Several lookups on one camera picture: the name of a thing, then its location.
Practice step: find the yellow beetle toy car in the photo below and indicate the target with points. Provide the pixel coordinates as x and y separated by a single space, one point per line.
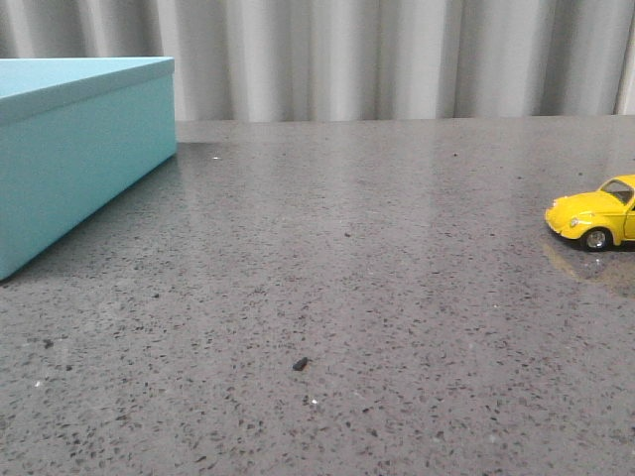
596 219

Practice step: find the light blue storage box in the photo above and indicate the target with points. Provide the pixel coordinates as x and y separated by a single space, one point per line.
75 132

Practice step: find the small black debris chip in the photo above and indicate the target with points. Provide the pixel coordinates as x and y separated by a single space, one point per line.
301 364

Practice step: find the grey pleated curtain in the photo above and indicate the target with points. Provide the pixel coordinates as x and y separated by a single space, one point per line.
266 61

